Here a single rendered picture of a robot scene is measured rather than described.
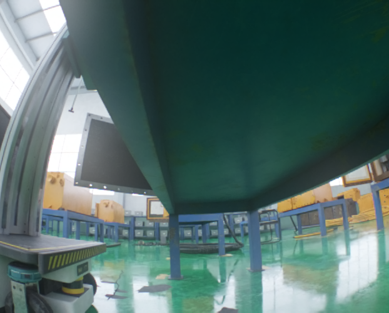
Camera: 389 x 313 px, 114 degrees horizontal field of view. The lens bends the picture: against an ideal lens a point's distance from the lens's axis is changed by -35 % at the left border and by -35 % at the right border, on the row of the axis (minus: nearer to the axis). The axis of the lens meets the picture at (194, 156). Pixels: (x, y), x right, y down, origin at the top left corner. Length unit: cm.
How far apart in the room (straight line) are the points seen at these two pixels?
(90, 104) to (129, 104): 1332
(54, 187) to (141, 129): 366
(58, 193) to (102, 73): 367
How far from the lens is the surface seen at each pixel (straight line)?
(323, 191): 430
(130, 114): 25
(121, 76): 20
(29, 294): 66
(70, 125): 1329
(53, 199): 387
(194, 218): 289
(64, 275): 72
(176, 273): 164
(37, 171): 107
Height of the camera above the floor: 40
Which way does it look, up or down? 22 degrees up
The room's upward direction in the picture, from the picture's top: 2 degrees counter-clockwise
